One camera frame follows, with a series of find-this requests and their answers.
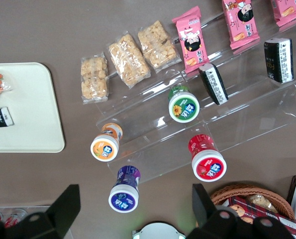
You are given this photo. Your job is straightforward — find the green gum bottle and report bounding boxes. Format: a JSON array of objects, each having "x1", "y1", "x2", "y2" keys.
[{"x1": 168, "y1": 85, "x2": 200, "y2": 123}]

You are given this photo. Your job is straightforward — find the purple gum bottle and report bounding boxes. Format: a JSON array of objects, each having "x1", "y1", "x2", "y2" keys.
[{"x1": 108, "y1": 165, "x2": 142, "y2": 213}]

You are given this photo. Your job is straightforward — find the clear acrylic stepped display stand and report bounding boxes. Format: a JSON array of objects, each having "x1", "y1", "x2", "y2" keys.
[{"x1": 95, "y1": 9, "x2": 296, "y2": 185}]

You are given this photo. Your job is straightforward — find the red gum bottle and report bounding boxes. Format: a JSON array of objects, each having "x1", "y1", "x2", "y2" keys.
[{"x1": 188, "y1": 134, "x2": 227, "y2": 182}]

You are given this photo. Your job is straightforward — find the white round-ended device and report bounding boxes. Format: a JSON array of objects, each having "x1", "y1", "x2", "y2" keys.
[{"x1": 132, "y1": 222, "x2": 186, "y2": 239}]

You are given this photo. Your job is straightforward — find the pink cartoon snack packet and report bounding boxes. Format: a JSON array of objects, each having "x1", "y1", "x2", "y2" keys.
[
  {"x1": 172, "y1": 6, "x2": 210, "y2": 74},
  {"x1": 221, "y1": 0, "x2": 261, "y2": 50},
  {"x1": 270, "y1": 0, "x2": 296, "y2": 28}
]

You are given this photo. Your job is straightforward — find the large wrapped rice crispy bar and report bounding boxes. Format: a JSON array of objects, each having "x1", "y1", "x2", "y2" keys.
[
  {"x1": 107, "y1": 31, "x2": 152, "y2": 89},
  {"x1": 137, "y1": 20, "x2": 182, "y2": 74}
]

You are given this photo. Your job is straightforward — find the small wrapped rice crispy bar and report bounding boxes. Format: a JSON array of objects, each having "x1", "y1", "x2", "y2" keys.
[{"x1": 80, "y1": 55, "x2": 110, "y2": 104}]

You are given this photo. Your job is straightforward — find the cream plastic tray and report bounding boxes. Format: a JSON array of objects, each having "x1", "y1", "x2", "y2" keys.
[{"x1": 0, "y1": 62, "x2": 66, "y2": 153}]

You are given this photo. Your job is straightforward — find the clear bag of crispy snacks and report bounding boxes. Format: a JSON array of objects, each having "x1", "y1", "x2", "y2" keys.
[{"x1": 246, "y1": 194, "x2": 279, "y2": 214}]

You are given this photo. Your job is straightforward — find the orange gum bottle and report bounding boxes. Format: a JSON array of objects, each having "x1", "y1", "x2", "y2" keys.
[{"x1": 90, "y1": 122, "x2": 124, "y2": 162}]

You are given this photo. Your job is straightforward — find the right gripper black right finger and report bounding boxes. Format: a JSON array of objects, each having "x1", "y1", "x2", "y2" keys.
[{"x1": 186, "y1": 183, "x2": 295, "y2": 239}]

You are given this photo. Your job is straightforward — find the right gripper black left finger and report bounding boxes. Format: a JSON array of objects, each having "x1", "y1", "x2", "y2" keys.
[{"x1": 0, "y1": 184, "x2": 81, "y2": 239}]

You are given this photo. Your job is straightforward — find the woven wicker basket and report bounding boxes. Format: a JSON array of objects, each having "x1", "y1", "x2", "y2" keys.
[{"x1": 209, "y1": 184, "x2": 296, "y2": 221}]

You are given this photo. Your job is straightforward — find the red plaid cookie box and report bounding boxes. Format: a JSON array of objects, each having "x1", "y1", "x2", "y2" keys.
[{"x1": 228, "y1": 196, "x2": 296, "y2": 239}]

